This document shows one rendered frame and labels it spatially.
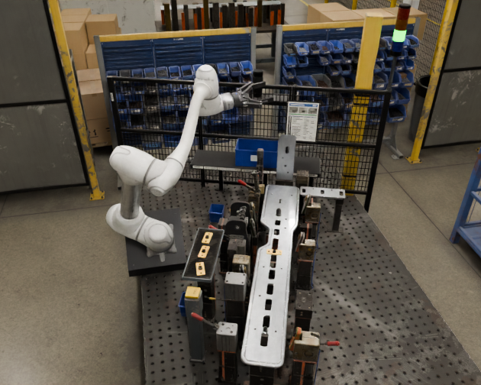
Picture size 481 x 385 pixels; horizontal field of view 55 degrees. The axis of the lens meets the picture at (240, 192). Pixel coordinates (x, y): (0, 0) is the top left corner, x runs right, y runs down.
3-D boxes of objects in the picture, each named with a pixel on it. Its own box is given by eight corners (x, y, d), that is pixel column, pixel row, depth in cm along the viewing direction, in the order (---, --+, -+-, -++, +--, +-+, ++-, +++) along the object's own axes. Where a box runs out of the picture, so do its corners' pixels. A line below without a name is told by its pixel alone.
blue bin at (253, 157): (279, 168, 319) (279, 152, 312) (234, 166, 322) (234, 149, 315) (279, 156, 332) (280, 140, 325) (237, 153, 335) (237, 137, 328)
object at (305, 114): (316, 143, 325) (321, 101, 308) (284, 140, 328) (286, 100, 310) (316, 141, 327) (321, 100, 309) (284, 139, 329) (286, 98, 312)
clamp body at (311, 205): (317, 253, 297) (323, 210, 278) (299, 251, 299) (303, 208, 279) (317, 244, 305) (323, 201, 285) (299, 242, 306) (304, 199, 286)
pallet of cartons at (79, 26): (124, 105, 655) (112, 28, 596) (65, 108, 646) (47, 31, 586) (128, 74, 753) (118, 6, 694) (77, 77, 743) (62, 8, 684)
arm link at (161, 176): (185, 163, 217) (159, 150, 217) (169, 191, 206) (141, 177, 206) (181, 179, 228) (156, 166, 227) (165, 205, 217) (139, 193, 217)
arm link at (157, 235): (166, 257, 276) (164, 252, 255) (137, 244, 276) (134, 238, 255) (178, 232, 281) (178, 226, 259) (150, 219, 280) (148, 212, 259)
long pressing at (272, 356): (289, 370, 195) (289, 367, 194) (237, 363, 197) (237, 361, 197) (300, 187, 307) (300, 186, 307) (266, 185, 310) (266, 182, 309)
